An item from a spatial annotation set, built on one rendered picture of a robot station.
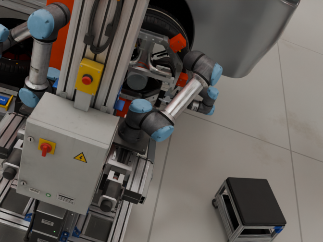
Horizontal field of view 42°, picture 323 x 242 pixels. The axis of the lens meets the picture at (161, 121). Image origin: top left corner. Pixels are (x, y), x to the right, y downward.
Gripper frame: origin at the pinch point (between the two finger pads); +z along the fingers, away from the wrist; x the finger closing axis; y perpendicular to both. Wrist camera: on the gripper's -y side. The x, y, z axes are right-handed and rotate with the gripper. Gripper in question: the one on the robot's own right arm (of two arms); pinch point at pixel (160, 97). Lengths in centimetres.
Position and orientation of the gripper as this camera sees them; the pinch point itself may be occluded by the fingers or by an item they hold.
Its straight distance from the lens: 270.3
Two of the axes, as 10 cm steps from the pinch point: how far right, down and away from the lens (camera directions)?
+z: -9.5, -2.7, -1.6
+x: -0.6, 6.5, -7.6
